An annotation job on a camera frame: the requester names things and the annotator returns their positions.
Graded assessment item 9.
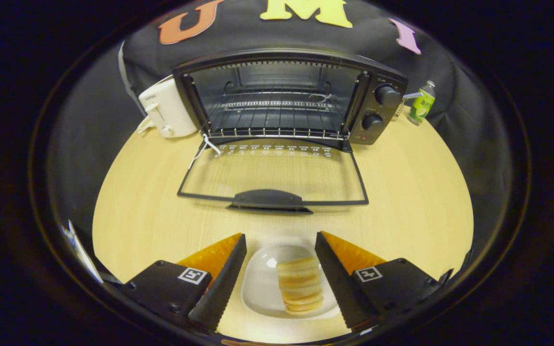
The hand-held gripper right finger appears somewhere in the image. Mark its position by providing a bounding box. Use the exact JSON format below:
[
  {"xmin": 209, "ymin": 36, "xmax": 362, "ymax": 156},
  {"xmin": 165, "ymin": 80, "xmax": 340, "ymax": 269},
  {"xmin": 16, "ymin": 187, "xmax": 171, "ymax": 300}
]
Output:
[{"xmin": 315, "ymin": 231, "xmax": 453, "ymax": 332}]

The white string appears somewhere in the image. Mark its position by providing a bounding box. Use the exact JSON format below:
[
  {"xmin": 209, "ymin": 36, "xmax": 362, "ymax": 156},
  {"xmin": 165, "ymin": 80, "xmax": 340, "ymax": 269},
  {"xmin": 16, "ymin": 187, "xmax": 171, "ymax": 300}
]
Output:
[{"xmin": 188, "ymin": 134, "xmax": 222, "ymax": 170}]

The metal wire oven rack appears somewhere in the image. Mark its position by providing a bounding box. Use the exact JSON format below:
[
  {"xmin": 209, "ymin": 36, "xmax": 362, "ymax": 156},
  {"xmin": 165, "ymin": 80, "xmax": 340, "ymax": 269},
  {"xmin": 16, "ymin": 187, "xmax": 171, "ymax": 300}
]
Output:
[{"xmin": 204, "ymin": 89, "xmax": 351, "ymax": 141}]

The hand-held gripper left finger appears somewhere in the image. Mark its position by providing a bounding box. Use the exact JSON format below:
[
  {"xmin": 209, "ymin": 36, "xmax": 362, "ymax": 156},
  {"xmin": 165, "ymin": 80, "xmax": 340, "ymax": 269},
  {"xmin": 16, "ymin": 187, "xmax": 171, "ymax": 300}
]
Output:
[{"xmin": 123, "ymin": 233, "xmax": 248, "ymax": 333}]

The black toaster oven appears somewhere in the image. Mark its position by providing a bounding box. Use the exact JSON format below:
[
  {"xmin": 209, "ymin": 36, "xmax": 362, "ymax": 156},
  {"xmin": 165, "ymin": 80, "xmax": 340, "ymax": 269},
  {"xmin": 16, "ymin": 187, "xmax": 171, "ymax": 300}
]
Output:
[{"xmin": 172, "ymin": 48, "xmax": 408, "ymax": 214}]

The green drink bottle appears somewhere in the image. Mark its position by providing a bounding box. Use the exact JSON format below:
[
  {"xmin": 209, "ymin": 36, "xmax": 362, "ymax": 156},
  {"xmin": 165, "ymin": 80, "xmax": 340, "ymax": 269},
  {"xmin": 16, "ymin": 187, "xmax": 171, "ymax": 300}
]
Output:
[{"xmin": 407, "ymin": 80, "xmax": 436, "ymax": 126}]

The golden bread roll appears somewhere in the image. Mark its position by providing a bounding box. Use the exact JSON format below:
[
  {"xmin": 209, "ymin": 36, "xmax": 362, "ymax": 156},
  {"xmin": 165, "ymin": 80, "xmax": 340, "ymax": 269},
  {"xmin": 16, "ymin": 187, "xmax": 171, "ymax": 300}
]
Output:
[{"xmin": 276, "ymin": 257, "xmax": 325, "ymax": 315}]

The white oval plate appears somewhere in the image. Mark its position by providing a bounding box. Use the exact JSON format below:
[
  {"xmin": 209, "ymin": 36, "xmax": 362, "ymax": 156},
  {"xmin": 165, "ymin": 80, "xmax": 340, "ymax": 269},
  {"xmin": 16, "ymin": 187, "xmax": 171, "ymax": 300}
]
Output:
[{"xmin": 241, "ymin": 244, "xmax": 341, "ymax": 320}]

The white pop-up toaster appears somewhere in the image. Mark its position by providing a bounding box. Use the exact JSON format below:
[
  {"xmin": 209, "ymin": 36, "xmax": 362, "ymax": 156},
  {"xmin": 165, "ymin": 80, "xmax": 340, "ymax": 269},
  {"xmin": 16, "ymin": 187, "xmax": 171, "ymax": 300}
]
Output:
[{"xmin": 138, "ymin": 76, "xmax": 198, "ymax": 139}]

